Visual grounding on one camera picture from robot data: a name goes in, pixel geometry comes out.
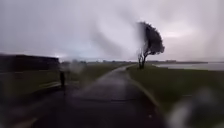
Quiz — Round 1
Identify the distant shoreline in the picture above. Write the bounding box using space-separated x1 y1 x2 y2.
81 59 209 65

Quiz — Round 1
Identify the person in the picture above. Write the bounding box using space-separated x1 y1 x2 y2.
59 70 67 90

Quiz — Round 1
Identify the dark low building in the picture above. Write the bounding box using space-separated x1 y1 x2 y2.
0 53 61 73

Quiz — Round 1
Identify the lone windswept tree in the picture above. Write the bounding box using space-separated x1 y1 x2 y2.
136 21 166 70

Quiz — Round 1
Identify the grass field beside water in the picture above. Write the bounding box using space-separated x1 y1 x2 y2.
125 63 224 128

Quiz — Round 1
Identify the grey water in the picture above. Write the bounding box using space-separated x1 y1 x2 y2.
153 62 224 72

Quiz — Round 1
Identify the grass field beside building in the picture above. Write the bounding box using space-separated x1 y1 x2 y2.
0 62 130 111

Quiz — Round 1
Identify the wet dark asphalt path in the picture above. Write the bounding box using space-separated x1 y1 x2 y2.
31 63 167 128

